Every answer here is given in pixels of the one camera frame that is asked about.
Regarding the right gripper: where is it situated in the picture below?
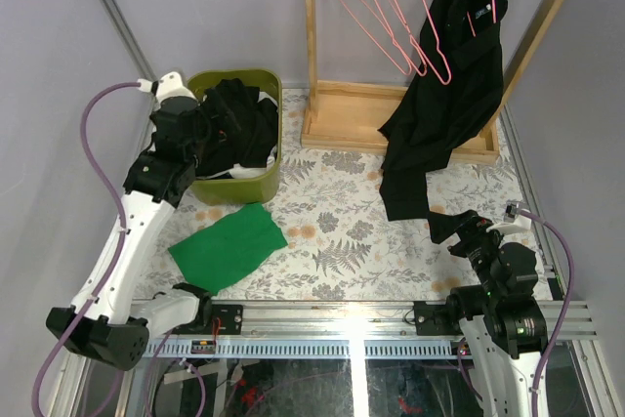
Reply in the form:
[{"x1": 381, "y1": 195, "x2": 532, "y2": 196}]
[{"x1": 425, "y1": 207, "x2": 510, "y2": 298}]

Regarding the white shirt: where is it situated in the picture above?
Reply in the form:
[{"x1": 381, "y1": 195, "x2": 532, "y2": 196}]
[{"x1": 210, "y1": 86, "x2": 279, "y2": 179}]

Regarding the pink wire hanger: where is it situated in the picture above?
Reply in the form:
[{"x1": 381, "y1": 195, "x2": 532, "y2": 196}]
[{"x1": 337, "y1": 0, "x2": 413, "y2": 76}]

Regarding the pink hanger of white shirt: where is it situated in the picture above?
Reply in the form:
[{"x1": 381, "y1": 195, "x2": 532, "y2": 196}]
[{"x1": 338, "y1": 0, "x2": 431, "y2": 76}]

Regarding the pink hanger of black shirt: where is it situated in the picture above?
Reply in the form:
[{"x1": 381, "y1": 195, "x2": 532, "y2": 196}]
[{"x1": 374, "y1": 0, "x2": 452, "y2": 86}]

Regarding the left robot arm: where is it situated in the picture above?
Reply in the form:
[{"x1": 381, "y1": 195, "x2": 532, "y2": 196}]
[{"x1": 46, "y1": 96, "x2": 243, "y2": 371}]

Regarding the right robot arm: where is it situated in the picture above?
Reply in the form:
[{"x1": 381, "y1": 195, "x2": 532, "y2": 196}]
[{"x1": 413, "y1": 205, "x2": 549, "y2": 416}]

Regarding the olive green plastic basket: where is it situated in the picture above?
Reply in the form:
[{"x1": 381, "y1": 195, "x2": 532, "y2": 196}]
[{"x1": 188, "y1": 68, "x2": 282, "y2": 205}]

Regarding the floral table mat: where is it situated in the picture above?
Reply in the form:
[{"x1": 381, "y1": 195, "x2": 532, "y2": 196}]
[{"x1": 106, "y1": 88, "x2": 553, "y2": 302}]

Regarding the green cloth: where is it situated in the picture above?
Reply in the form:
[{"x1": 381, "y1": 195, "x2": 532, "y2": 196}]
[{"x1": 168, "y1": 203, "x2": 287, "y2": 294}]

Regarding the wooden clothes rack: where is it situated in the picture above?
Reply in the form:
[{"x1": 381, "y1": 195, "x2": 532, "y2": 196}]
[{"x1": 301, "y1": 0, "x2": 564, "y2": 165}]

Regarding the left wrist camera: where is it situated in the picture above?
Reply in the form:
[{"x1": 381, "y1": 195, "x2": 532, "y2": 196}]
[{"x1": 137, "y1": 70, "x2": 195, "y2": 108}]

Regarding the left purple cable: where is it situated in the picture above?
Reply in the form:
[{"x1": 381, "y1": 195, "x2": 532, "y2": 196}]
[{"x1": 31, "y1": 82, "x2": 146, "y2": 417}]

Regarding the aluminium rail frame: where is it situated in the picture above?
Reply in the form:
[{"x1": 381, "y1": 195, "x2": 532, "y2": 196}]
[{"x1": 49, "y1": 300, "x2": 624, "y2": 416}]

